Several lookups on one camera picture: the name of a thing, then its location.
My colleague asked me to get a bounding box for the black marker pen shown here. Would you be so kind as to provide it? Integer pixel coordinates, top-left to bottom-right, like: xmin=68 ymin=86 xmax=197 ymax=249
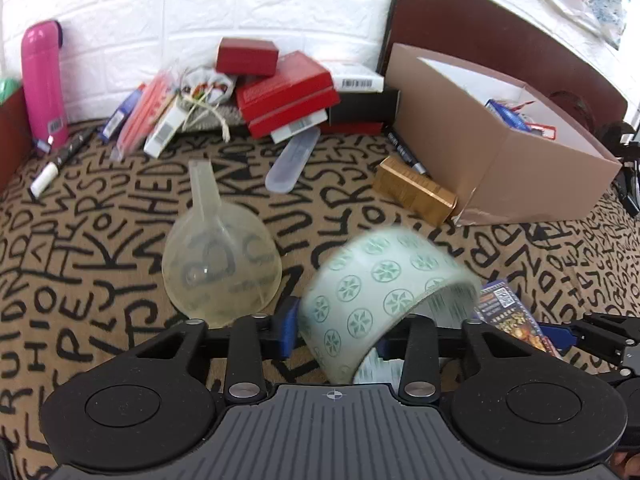
xmin=384 ymin=130 xmax=430 ymax=176

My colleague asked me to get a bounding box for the dark red headboard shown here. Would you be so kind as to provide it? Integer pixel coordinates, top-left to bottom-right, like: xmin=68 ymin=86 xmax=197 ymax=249
xmin=376 ymin=0 xmax=629 ymax=137

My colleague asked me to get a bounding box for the large red box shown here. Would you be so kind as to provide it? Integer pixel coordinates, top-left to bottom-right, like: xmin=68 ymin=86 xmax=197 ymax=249
xmin=235 ymin=51 xmax=341 ymax=140

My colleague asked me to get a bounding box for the colourful card packet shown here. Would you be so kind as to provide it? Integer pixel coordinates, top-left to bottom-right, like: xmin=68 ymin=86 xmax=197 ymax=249
xmin=472 ymin=280 xmax=561 ymax=358

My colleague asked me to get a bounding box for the orange red packet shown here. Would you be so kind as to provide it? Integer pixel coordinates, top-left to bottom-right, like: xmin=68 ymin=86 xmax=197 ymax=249
xmin=116 ymin=70 xmax=177 ymax=160

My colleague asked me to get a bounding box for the translucent plastic funnel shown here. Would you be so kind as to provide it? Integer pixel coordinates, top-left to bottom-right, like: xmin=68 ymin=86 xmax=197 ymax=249
xmin=161 ymin=159 xmax=284 ymax=326

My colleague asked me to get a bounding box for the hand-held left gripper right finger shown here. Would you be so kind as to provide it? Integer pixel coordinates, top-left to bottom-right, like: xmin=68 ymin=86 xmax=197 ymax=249
xmin=374 ymin=316 xmax=547 ymax=404

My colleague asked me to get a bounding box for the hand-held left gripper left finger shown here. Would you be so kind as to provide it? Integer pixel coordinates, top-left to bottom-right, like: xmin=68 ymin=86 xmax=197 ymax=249
xmin=132 ymin=297 xmax=301 ymax=404

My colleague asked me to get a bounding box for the clear bag with strings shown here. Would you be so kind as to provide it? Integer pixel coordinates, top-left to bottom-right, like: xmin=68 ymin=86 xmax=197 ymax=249
xmin=172 ymin=65 xmax=238 ymax=143

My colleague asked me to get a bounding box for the black marker with white cap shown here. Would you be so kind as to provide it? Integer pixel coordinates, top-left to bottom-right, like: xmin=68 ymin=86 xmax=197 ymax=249
xmin=30 ymin=127 xmax=97 ymax=198

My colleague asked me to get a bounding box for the blue card pack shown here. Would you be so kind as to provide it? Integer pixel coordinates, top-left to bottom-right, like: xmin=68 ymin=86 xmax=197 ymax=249
xmin=484 ymin=98 xmax=532 ymax=133

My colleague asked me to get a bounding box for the white box under red box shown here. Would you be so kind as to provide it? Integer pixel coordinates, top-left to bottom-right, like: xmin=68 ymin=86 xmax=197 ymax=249
xmin=270 ymin=110 xmax=328 ymax=144

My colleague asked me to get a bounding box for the black stand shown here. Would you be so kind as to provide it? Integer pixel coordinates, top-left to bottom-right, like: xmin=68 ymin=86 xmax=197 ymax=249
xmin=597 ymin=121 xmax=640 ymax=218

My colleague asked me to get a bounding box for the flat red box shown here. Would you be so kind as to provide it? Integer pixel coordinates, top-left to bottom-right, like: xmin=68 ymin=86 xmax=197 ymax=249
xmin=320 ymin=121 xmax=396 ymax=136

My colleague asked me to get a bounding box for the gold rectangular box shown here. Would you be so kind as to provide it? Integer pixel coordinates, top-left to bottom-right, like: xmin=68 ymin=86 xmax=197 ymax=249
xmin=373 ymin=155 xmax=458 ymax=227

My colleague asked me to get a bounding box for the small dark red box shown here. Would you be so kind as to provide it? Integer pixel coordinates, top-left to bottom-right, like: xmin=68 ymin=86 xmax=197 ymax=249
xmin=215 ymin=37 xmax=279 ymax=77

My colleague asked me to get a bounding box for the brown cardboard box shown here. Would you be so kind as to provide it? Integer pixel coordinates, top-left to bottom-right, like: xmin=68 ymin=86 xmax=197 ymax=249
xmin=385 ymin=42 xmax=623 ymax=226

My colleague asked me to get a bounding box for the blue flat packet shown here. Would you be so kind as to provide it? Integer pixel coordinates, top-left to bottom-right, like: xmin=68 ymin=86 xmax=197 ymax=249
xmin=97 ymin=84 xmax=147 ymax=143

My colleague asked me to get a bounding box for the green patterned tape roll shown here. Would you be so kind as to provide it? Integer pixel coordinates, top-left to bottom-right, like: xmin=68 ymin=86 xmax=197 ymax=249
xmin=298 ymin=226 xmax=482 ymax=383

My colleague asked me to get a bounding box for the translucent toothbrush case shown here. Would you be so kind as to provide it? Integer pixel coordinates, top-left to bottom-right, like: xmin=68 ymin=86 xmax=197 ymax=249
xmin=264 ymin=126 xmax=321 ymax=195

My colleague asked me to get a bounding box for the black box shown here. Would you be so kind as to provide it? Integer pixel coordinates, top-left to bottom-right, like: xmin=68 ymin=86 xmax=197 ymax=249
xmin=327 ymin=89 xmax=402 ymax=126

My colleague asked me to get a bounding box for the green object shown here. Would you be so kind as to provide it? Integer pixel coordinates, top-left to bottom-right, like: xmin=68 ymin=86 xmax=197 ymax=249
xmin=0 ymin=78 xmax=23 ymax=107

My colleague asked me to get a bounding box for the white card with red print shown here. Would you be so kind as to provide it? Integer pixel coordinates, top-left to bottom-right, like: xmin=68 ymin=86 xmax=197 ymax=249
xmin=520 ymin=119 xmax=562 ymax=141

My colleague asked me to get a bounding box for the pink bottle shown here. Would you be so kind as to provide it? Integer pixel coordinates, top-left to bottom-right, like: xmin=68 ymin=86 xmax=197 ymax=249
xmin=21 ymin=19 xmax=70 ymax=148

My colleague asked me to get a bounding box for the white box with barcode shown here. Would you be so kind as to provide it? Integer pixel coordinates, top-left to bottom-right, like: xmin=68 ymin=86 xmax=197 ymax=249
xmin=322 ymin=60 xmax=386 ymax=93

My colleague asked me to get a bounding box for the white barcode carton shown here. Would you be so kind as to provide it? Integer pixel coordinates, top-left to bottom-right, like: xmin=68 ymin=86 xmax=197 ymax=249
xmin=143 ymin=97 xmax=187 ymax=158

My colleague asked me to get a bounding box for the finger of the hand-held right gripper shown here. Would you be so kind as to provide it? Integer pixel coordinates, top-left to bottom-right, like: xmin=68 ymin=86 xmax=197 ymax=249
xmin=541 ymin=312 xmax=640 ymax=377

